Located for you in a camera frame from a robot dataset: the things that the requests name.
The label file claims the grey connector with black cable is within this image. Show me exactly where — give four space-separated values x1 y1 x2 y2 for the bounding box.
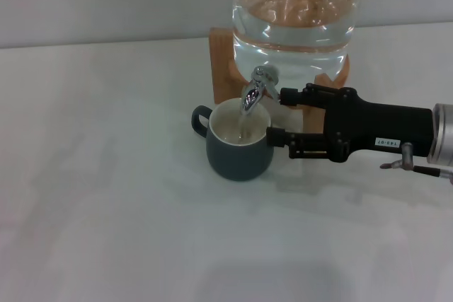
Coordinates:
379 142 453 185

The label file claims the chrome faucet with lever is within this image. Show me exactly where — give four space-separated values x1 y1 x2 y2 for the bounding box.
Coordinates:
240 64 283 117

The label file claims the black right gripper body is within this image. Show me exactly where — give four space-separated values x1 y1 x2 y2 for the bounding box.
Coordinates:
323 86 435 164

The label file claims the dark teal ceramic mug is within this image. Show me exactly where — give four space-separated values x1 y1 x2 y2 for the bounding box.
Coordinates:
190 97 275 182

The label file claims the glass water dispenser jar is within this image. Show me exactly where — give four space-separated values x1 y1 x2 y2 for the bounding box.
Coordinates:
231 0 358 97

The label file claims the wooden dispenser stand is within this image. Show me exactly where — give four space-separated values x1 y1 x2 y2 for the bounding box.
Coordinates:
208 27 352 134

